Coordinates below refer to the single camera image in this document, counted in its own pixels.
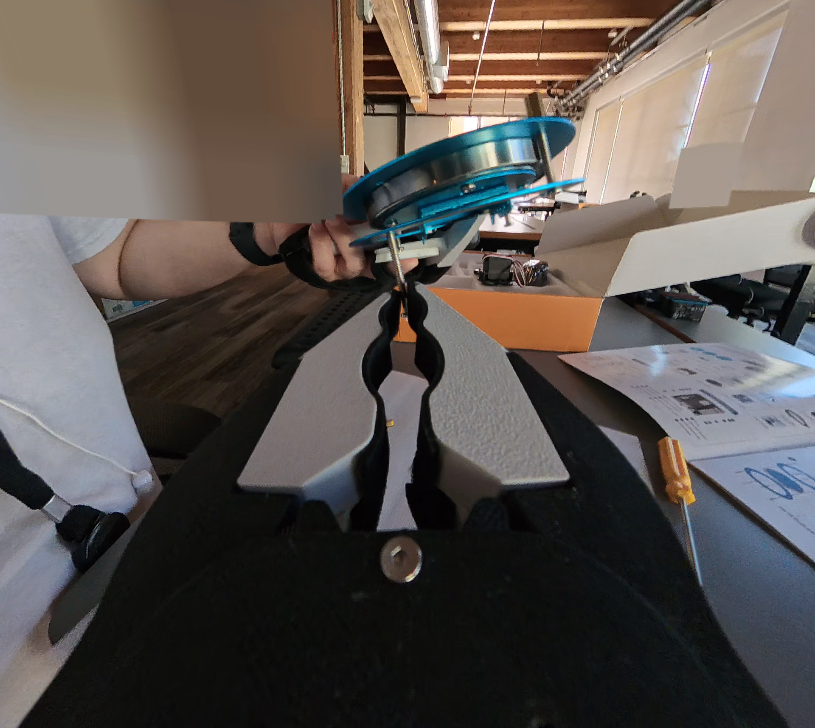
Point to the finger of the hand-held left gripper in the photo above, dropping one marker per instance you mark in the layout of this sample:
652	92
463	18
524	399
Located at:
461	234
414	252

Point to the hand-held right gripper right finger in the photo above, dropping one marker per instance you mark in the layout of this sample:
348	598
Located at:
497	423

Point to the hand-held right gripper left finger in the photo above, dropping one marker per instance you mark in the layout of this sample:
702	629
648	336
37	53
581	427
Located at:
306	423

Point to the brass standoff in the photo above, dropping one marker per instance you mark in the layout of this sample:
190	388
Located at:
396	263

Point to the blue disc with bearing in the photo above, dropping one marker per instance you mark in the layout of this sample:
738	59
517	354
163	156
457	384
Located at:
471	168

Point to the blue round metal base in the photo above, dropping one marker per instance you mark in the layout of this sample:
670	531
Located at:
382	187

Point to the orange cardboard box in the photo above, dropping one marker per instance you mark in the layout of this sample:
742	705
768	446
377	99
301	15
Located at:
510	318

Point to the person's left forearm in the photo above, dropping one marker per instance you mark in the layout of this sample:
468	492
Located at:
166	257

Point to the dark grey desk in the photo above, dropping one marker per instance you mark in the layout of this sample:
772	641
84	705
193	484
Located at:
751	601

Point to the person's left hand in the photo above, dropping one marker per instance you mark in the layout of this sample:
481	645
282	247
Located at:
341	251

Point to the black wristband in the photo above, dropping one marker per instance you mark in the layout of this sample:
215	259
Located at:
252	244

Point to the black ribbed object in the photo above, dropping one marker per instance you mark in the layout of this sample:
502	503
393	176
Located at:
325	327

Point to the printed instruction booklet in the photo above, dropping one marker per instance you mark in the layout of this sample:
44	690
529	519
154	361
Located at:
713	397

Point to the large window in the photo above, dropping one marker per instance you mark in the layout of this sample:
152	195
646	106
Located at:
688	117

